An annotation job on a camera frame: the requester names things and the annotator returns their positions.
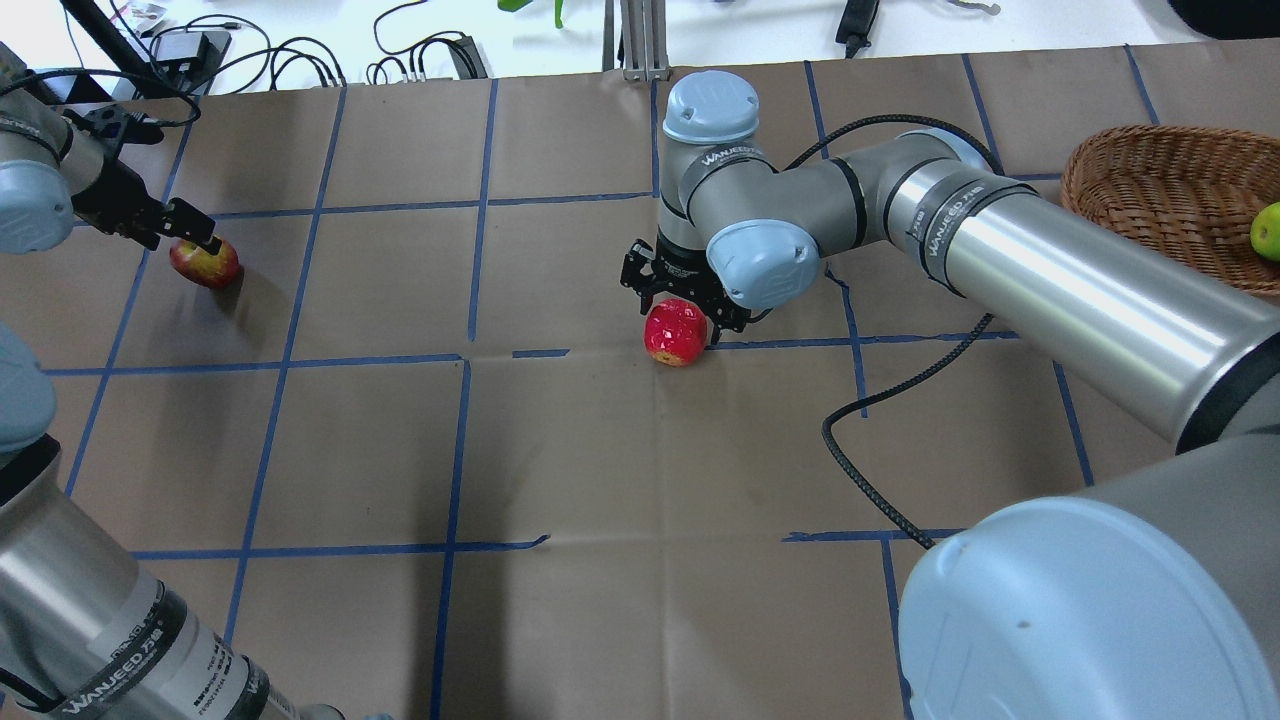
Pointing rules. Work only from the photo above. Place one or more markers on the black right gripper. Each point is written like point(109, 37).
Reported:
point(681, 272)

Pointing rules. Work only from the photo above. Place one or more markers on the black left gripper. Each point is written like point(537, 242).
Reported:
point(112, 196)

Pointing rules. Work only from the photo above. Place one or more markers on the red yellow apple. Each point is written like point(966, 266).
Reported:
point(214, 270)

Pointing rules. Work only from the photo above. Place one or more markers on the green apple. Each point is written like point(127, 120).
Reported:
point(1264, 234)

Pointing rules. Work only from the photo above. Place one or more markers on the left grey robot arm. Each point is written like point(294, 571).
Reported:
point(87, 632)

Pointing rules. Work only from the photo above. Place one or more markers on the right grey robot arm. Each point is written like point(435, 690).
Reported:
point(1152, 597)

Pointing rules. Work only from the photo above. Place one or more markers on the woven wicker basket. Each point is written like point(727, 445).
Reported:
point(1188, 192)

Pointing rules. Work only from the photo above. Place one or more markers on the black monitor stand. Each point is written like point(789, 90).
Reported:
point(120, 51)

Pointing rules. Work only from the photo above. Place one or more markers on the black power adapter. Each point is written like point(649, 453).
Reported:
point(195, 52)

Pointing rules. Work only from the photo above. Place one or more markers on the aluminium frame post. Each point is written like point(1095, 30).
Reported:
point(635, 40)

